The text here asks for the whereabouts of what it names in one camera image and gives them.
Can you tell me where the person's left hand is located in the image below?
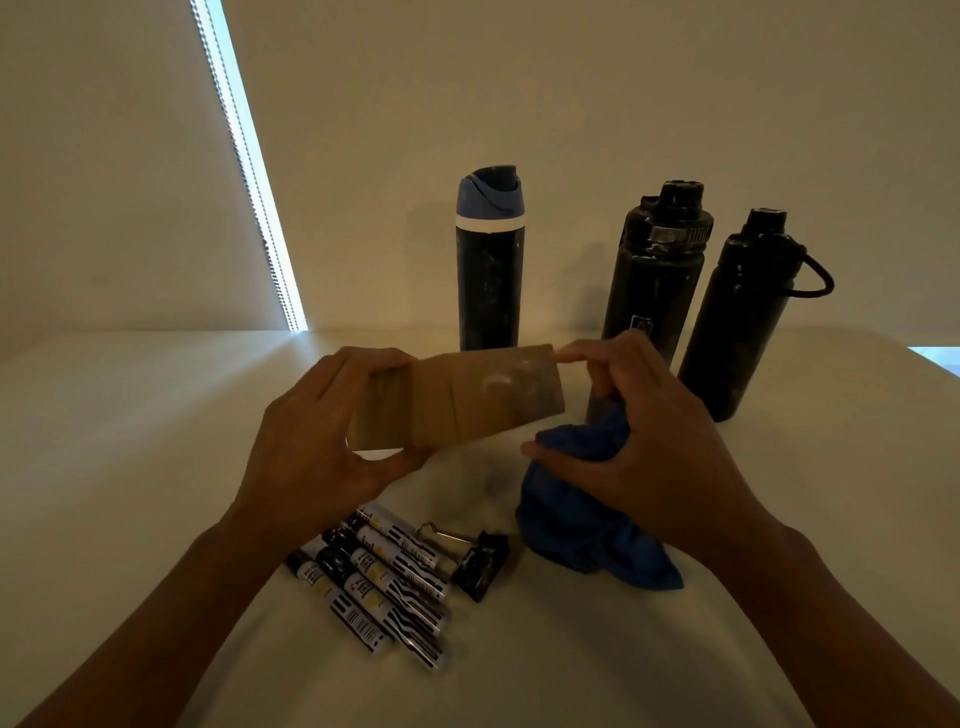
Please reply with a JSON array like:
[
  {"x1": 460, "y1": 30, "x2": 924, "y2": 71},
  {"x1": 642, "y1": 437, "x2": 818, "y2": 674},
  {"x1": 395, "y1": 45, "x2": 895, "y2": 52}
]
[{"x1": 224, "y1": 346, "x2": 433, "y2": 553}]

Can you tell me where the person's right hand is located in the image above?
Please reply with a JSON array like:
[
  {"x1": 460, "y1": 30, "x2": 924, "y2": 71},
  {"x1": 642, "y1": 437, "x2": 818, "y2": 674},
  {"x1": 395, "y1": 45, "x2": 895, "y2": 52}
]
[{"x1": 521, "y1": 329, "x2": 774, "y2": 568}]

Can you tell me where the blue cloth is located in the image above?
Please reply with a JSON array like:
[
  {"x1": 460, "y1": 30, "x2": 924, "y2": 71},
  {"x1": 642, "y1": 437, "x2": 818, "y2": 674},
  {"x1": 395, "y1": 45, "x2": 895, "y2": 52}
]
[{"x1": 514, "y1": 404, "x2": 685, "y2": 592}]

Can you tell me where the black white striped marker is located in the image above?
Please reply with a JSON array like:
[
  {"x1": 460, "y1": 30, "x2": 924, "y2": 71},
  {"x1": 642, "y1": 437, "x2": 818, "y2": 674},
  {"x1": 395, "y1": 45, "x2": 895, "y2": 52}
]
[
  {"x1": 314, "y1": 547, "x2": 450, "y2": 673},
  {"x1": 341, "y1": 517, "x2": 451, "y2": 601},
  {"x1": 352, "y1": 503, "x2": 459, "y2": 579},
  {"x1": 322, "y1": 528, "x2": 451, "y2": 637}
]

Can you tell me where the black bottle with loop handle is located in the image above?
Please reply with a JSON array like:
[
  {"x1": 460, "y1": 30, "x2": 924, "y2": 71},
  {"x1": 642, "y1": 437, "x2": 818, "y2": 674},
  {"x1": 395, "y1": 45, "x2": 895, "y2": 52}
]
[{"x1": 677, "y1": 207, "x2": 836, "y2": 424}]

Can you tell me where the barcode label black marker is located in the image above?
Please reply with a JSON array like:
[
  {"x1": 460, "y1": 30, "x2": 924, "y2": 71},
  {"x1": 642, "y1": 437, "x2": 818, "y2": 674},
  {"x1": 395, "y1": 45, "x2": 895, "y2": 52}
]
[{"x1": 284, "y1": 551, "x2": 393, "y2": 654}]

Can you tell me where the brown paper box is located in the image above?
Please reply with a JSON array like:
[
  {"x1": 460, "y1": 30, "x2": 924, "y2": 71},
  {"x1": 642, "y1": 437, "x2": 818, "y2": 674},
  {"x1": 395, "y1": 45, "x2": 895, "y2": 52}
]
[{"x1": 346, "y1": 344, "x2": 567, "y2": 453}]

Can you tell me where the black grey gradient bottle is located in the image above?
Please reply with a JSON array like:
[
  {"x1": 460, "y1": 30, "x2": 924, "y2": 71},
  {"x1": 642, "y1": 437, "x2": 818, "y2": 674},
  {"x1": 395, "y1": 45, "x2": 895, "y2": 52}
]
[{"x1": 584, "y1": 179, "x2": 715, "y2": 425}]

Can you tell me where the black binder clip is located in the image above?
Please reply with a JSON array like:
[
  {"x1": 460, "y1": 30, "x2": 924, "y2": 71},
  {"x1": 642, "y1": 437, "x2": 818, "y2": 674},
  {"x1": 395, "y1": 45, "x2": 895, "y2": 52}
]
[{"x1": 414, "y1": 522, "x2": 511, "y2": 604}]

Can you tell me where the navy bottle with blue lid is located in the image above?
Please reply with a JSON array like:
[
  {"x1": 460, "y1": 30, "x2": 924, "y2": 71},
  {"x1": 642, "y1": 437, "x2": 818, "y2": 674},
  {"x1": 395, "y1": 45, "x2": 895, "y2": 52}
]
[{"x1": 455, "y1": 164, "x2": 526, "y2": 352}]

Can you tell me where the person's left forearm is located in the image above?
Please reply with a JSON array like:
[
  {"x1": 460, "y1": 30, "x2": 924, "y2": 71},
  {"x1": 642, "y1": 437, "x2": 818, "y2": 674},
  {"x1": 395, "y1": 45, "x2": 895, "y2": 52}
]
[{"x1": 18, "y1": 509, "x2": 283, "y2": 728}]

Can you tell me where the beaded blind chain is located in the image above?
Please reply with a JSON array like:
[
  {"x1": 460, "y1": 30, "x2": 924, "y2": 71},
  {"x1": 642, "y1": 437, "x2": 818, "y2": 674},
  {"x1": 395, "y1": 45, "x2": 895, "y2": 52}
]
[{"x1": 191, "y1": 0, "x2": 300, "y2": 332}]

